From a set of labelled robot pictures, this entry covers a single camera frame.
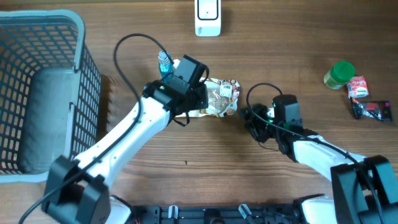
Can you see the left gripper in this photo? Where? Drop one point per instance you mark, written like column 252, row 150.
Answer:
column 203, row 101

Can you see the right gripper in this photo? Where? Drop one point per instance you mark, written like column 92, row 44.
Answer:
column 254, row 126

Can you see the beige plastic pouch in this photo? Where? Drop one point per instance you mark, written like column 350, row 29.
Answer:
column 222, row 98

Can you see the blue mouthwash bottle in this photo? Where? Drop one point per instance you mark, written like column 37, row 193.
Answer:
column 165, row 66

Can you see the green lid jar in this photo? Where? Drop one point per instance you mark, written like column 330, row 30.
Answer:
column 340, row 74

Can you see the red tissue pack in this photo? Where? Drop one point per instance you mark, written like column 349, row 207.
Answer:
column 357, row 87

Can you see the black red packaged item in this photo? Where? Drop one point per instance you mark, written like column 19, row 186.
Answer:
column 379, row 110

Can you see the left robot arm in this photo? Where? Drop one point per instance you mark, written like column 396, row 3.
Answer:
column 78, row 190

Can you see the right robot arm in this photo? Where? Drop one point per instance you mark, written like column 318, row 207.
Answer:
column 364, row 188

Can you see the white barcode scanner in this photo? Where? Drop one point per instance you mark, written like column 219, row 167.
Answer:
column 207, row 18

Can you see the grey plastic shopping basket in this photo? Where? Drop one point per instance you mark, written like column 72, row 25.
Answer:
column 50, row 92

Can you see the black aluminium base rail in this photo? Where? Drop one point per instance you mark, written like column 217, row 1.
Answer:
column 242, row 214

